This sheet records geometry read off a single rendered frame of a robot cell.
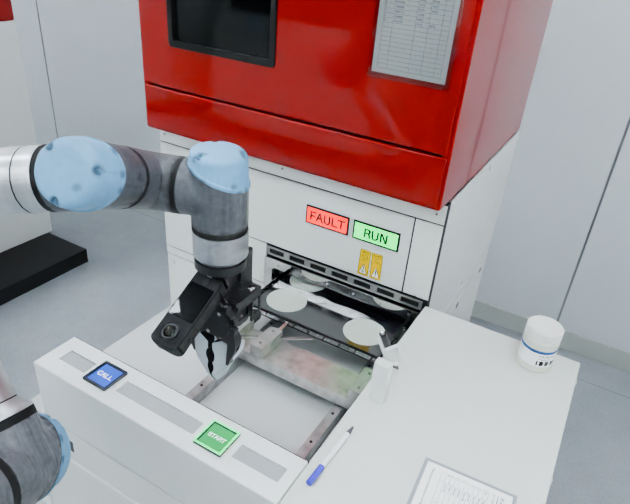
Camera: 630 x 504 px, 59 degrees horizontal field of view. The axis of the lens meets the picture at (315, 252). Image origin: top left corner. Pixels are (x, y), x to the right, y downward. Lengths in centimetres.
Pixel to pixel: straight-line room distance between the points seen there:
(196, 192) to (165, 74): 80
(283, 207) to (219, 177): 74
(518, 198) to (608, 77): 62
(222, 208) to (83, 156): 19
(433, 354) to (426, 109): 49
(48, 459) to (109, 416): 19
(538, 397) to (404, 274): 39
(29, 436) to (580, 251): 241
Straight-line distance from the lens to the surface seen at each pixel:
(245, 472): 95
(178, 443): 99
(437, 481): 97
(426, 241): 127
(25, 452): 91
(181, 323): 75
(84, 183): 60
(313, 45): 121
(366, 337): 131
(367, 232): 131
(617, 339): 302
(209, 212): 71
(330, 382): 121
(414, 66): 112
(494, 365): 122
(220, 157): 69
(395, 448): 100
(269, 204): 144
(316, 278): 143
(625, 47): 259
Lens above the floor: 170
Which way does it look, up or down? 30 degrees down
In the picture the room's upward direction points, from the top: 5 degrees clockwise
